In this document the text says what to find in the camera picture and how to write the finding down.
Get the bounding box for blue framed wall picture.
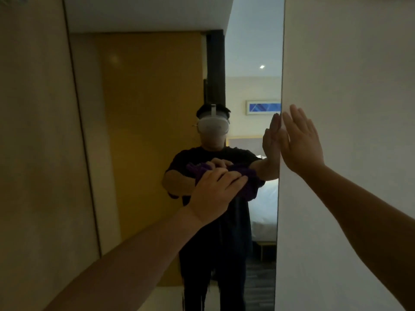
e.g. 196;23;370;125
245;100;282;116

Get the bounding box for bed with white sheets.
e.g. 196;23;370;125
248;154;279;254

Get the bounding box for white head-worn headset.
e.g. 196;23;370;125
196;104;230;137

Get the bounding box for purple cleaning cloth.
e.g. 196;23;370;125
186;162;262;202

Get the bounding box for person's left forearm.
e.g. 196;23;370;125
44;206;203;311

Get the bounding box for tall wall mirror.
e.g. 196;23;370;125
63;0;286;311

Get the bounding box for person's right hand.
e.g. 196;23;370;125
278;104;325;175

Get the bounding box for person's right forearm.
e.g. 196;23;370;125
300;163;415;311

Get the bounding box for person's left hand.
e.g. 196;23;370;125
186;167;249;226

